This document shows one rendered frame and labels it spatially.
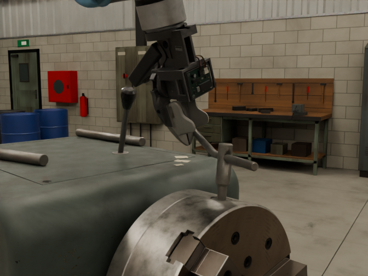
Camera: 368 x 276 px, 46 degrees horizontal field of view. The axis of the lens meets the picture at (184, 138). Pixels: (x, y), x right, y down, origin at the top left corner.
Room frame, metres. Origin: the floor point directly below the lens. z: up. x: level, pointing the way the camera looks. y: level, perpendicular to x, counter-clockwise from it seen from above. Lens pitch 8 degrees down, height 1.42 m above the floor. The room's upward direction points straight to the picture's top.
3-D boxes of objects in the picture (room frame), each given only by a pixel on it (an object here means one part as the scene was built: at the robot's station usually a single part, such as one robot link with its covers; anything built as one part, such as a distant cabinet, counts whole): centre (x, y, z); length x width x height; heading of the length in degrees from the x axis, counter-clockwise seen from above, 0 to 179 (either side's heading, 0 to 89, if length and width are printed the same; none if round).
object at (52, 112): (7.65, 2.37, 0.44); 0.59 x 0.59 x 0.88
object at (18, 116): (6.73, 2.57, 0.44); 0.59 x 0.59 x 0.88
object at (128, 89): (0.87, 0.11, 1.38); 0.04 x 0.03 x 0.05; 45
